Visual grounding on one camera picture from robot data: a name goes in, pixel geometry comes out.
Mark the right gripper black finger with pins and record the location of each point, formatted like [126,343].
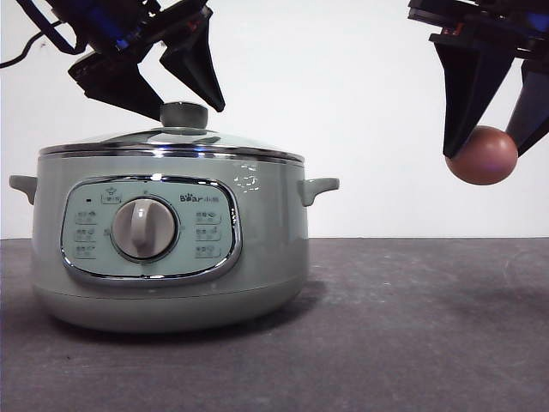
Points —
[534,103]
[469,81]

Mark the brown egg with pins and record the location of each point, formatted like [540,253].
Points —
[484,159]

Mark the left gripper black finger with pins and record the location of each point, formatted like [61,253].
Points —
[118,88]
[199,68]

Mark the glass lid with green knob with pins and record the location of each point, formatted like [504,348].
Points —
[171,141]

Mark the pale green electric cooking pot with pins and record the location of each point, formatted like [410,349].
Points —
[266,240]

